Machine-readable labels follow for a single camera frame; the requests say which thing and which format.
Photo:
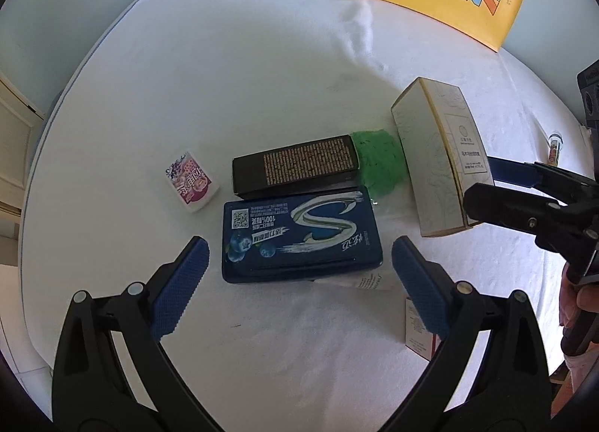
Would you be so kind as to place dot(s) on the black box with gold print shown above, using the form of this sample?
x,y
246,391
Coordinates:
x,y
299,165

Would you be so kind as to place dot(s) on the cream patterned carton box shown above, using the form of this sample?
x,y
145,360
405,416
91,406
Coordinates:
x,y
435,155

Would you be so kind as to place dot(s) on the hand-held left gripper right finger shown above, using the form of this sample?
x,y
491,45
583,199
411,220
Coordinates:
x,y
421,287

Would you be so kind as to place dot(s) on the white cabinet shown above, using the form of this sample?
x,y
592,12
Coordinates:
x,y
14,141

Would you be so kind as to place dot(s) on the small white red box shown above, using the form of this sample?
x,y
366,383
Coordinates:
x,y
416,338

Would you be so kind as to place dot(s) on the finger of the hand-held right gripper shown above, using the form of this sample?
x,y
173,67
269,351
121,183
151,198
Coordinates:
x,y
507,169
505,207

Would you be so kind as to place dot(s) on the white tube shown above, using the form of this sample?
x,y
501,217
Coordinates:
x,y
365,283

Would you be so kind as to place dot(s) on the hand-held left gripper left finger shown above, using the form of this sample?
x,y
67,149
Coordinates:
x,y
180,287

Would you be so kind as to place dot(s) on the small pink candy packet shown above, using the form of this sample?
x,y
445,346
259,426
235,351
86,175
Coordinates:
x,y
191,181

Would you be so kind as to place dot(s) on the small glass vial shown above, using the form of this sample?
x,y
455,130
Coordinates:
x,y
554,148

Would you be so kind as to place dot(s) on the green mesh scrubber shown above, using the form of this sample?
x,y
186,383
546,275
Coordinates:
x,y
381,165

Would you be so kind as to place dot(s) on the person's right hand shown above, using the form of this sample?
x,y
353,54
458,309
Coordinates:
x,y
568,305

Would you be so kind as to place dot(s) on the blue chewing gum box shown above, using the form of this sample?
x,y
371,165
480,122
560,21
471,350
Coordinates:
x,y
299,235

